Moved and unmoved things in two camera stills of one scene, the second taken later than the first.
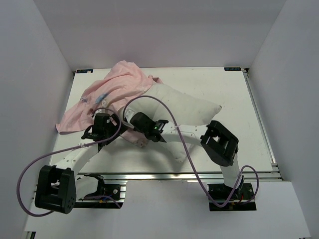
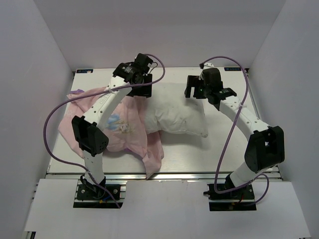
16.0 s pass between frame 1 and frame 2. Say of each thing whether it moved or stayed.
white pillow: moved
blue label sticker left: stayed
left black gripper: moved
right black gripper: moved
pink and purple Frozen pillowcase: moved
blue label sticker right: stayed
